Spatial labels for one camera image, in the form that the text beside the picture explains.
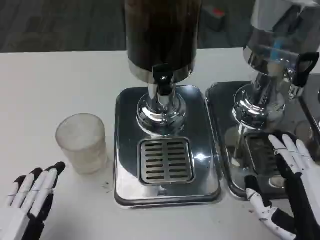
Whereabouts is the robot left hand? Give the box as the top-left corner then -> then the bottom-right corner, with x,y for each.
0,161 -> 67,240

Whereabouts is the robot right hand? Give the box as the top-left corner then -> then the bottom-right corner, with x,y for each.
244,131 -> 320,240

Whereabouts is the clear ribbed glass cup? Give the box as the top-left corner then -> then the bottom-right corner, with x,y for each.
55,113 -> 109,175

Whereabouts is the black tap of dark dispenser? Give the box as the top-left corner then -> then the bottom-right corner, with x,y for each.
152,63 -> 177,111

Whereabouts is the steel drip grid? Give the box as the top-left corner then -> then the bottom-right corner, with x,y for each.
244,133 -> 288,177
137,137 -> 196,185

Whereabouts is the black tap of clear dispenser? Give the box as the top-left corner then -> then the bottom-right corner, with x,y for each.
287,52 -> 320,100

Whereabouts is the clear steel drink dispenser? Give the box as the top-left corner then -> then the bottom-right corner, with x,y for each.
232,0 -> 320,132

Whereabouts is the grey box with red label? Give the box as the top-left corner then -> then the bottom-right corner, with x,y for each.
201,4 -> 227,32

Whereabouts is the dark drink dispenser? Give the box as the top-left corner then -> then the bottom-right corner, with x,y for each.
124,0 -> 200,137

